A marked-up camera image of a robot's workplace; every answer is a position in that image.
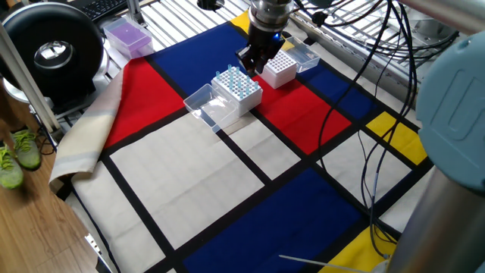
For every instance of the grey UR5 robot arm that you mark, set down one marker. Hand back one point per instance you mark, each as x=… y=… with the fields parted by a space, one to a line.
x=454 y=113

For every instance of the white pipette tip box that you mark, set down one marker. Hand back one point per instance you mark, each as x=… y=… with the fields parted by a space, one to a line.
x=250 y=104
x=280 y=77

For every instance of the green sneaker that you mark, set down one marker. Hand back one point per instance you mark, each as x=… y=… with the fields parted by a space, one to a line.
x=8 y=174
x=26 y=151

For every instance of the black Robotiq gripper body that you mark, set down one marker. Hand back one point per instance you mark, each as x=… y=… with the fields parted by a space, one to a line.
x=265 y=43

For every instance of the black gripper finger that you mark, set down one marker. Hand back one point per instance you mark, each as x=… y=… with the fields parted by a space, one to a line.
x=248 y=58
x=270 y=57

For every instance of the grey aluminium table rail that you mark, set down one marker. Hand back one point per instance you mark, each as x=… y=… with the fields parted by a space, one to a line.
x=333 y=39

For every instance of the white table edge bracket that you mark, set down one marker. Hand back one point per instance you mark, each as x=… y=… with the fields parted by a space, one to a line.
x=93 y=245

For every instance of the black computer keyboard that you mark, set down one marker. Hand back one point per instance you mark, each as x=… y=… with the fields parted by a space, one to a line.
x=102 y=7

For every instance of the aluminium frame post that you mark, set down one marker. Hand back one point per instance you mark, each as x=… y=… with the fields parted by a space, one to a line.
x=26 y=83
x=134 y=11

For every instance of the black round cap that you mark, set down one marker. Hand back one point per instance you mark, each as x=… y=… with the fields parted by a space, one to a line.
x=210 y=4

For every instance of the silver wrist coupling flange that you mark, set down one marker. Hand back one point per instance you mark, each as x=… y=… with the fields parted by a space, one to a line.
x=271 y=15

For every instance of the Mondrian pattern colour-block tablecloth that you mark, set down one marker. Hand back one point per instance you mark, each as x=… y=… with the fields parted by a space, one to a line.
x=189 y=178

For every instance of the purple pipette tip box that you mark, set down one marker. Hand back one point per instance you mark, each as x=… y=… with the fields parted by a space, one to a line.
x=129 y=38

